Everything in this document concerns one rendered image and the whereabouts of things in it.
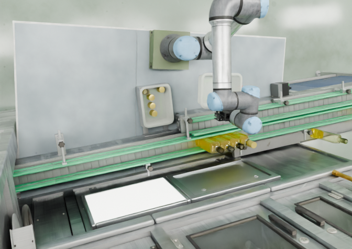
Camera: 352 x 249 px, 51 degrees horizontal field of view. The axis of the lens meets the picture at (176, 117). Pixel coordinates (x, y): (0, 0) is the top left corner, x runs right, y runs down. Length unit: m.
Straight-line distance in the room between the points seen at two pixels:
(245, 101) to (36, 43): 1.06
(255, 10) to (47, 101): 1.11
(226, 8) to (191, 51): 0.40
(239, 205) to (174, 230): 0.31
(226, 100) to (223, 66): 0.13
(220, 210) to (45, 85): 1.05
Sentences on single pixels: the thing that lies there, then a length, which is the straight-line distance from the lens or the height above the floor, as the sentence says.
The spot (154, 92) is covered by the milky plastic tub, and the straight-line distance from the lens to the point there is 2.04.
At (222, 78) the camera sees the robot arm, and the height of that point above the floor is 1.44.
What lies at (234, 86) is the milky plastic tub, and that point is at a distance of 1.89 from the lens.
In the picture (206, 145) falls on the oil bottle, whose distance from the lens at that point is 1.92.
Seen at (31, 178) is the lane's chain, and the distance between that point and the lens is 1.92.
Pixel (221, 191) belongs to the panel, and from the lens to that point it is 1.69.
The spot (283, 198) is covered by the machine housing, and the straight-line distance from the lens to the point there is 1.72.
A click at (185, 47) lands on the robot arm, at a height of 1.05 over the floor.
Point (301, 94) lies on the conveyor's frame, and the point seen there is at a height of 0.88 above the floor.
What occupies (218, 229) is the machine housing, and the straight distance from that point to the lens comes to 1.49.
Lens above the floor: 2.70
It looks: 67 degrees down
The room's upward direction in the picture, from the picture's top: 113 degrees clockwise
